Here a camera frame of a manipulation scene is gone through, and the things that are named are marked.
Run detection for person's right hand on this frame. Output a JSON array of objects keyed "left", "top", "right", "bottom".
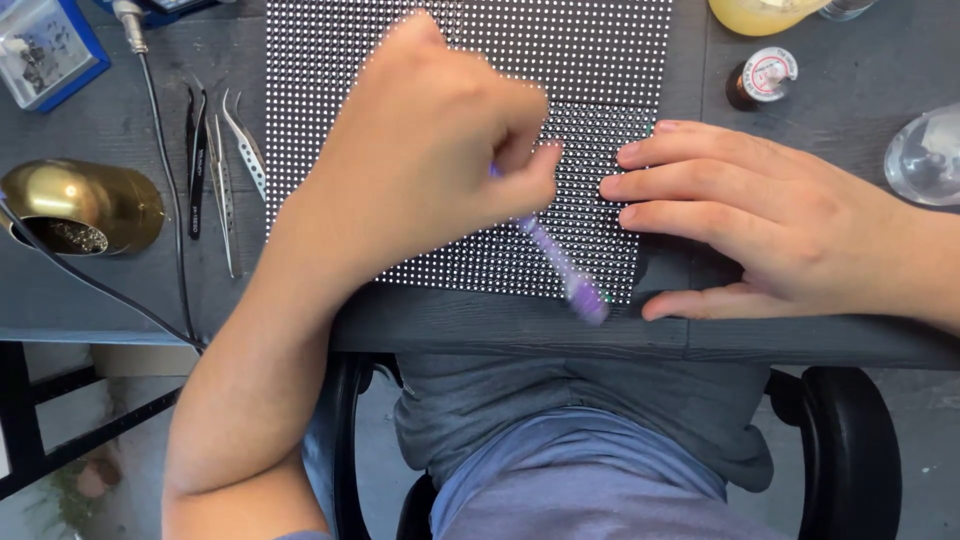
[{"left": 599, "top": 119, "right": 935, "bottom": 323}]

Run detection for person's left hand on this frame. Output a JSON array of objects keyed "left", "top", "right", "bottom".
[{"left": 298, "top": 10, "right": 566, "bottom": 286}]

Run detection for small black LED matrix module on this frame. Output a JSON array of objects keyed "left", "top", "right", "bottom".
[{"left": 543, "top": 99, "right": 658, "bottom": 307}]

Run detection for purple brush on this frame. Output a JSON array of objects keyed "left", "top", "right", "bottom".
[{"left": 487, "top": 161, "right": 614, "bottom": 326}]

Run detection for large black LED matrix panel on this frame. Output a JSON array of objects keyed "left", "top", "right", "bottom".
[{"left": 264, "top": 0, "right": 674, "bottom": 305}]

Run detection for curved silver tweezers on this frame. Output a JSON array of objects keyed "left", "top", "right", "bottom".
[{"left": 221, "top": 87, "right": 269, "bottom": 204}]

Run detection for straight silver tweezers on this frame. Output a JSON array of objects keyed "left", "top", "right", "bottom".
[{"left": 205, "top": 112, "right": 243, "bottom": 281}]

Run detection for black office chair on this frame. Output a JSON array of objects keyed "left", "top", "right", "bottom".
[{"left": 322, "top": 351, "right": 904, "bottom": 540}]

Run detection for yellow container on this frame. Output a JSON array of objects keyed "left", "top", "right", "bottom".
[{"left": 707, "top": 0, "right": 831, "bottom": 38}]

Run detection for black tweezers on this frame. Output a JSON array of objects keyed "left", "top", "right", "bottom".
[{"left": 184, "top": 84, "right": 210, "bottom": 242}]

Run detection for small clear glass jar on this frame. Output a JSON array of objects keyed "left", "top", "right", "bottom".
[{"left": 816, "top": 0, "right": 879, "bottom": 23}]

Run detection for person's grey shirt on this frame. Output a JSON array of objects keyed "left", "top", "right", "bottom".
[{"left": 393, "top": 353, "right": 776, "bottom": 494}]

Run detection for dark blue device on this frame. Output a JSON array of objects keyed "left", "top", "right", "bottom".
[{"left": 96, "top": 0, "right": 226, "bottom": 30}]

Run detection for brass tip cleaner holder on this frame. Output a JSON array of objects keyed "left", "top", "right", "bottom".
[{"left": 0, "top": 158, "right": 167, "bottom": 258}]

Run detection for blue box with clear lid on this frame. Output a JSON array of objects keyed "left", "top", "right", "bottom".
[{"left": 0, "top": 0, "right": 113, "bottom": 114}]

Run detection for silver plug with black cable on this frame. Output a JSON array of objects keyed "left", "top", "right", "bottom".
[{"left": 111, "top": 0, "right": 205, "bottom": 348}]

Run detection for thick black cable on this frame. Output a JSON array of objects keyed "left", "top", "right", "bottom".
[{"left": 0, "top": 196, "right": 205, "bottom": 352}]

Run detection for black metal table frame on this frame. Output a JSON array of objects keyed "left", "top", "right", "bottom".
[{"left": 0, "top": 340, "right": 186, "bottom": 501}]

